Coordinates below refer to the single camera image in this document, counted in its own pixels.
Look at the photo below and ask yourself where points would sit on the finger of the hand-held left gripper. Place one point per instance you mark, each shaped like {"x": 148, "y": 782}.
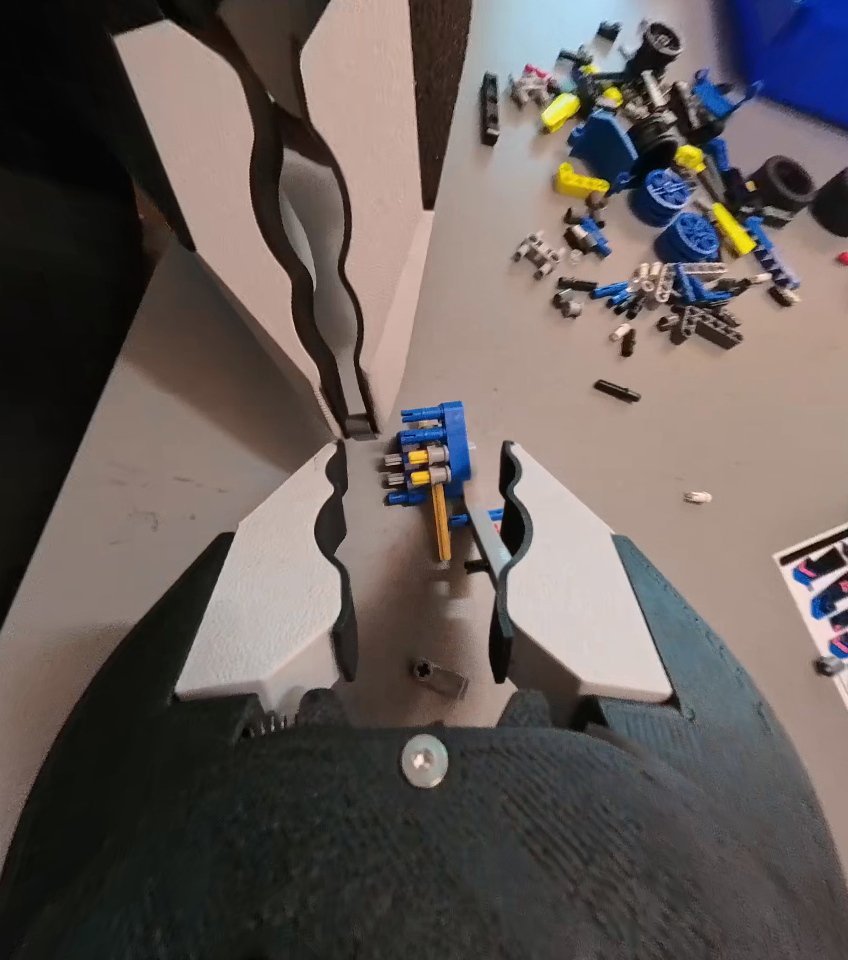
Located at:
{"x": 199, "y": 150}
{"x": 379, "y": 150}

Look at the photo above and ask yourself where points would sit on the small black lego connector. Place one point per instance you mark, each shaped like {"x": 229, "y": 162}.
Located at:
{"x": 828, "y": 667}

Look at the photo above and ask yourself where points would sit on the small white lego pin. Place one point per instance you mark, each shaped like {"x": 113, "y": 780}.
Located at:
{"x": 697, "y": 496}

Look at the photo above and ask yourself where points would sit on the pile of loose lego pieces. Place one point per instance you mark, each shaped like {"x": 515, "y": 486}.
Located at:
{"x": 663, "y": 202}

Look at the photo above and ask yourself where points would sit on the person's dark clothing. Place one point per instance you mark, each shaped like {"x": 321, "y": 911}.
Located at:
{"x": 19, "y": 337}

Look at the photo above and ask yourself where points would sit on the blue box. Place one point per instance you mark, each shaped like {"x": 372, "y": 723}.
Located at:
{"x": 821, "y": 60}

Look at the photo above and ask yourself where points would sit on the blue lego assembly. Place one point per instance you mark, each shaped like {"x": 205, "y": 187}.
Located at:
{"x": 450, "y": 442}

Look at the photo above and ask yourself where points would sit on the black lego pin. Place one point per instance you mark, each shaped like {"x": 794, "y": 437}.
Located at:
{"x": 617, "y": 391}

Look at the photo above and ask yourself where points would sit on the long black lego beam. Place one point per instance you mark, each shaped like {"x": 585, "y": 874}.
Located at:
{"x": 490, "y": 109}

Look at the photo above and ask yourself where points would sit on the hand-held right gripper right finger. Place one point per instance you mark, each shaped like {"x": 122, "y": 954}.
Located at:
{"x": 581, "y": 600}

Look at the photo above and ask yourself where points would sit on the dark grey lego beam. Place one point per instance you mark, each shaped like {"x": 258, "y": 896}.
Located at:
{"x": 442, "y": 677}

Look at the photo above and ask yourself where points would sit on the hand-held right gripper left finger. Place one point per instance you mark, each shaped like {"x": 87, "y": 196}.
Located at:
{"x": 266, "y": 600}

